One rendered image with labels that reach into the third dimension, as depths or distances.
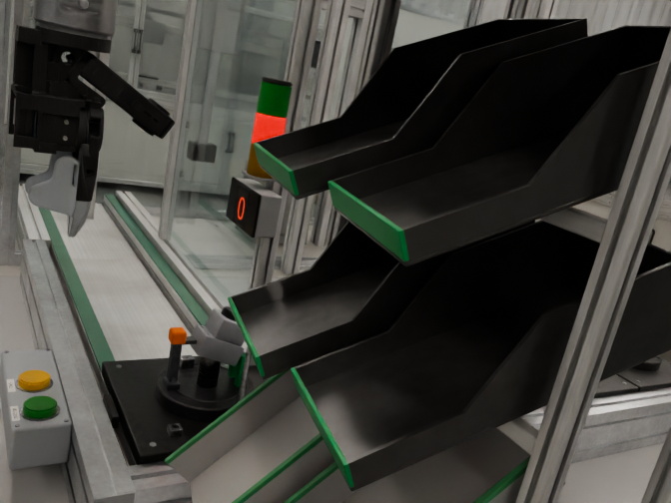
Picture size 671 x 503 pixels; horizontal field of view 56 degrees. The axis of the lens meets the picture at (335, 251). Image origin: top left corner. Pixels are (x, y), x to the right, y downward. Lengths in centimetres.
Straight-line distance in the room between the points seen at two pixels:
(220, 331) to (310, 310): 28
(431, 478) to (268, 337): 19
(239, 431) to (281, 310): 16
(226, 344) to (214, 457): 21
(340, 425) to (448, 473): 13
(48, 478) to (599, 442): 93
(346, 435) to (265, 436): 24
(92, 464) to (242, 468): 20
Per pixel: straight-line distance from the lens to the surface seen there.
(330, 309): 63
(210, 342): 89
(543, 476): 48
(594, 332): 44
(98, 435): 89
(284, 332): 61
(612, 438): 135
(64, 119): 70
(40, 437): 91
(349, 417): 50
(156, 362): 103
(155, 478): 81
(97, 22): 69
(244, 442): 74
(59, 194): 72
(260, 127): 104
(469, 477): 58
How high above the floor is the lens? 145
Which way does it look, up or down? 16 degrees down
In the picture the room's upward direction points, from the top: 12 degrees clockwise
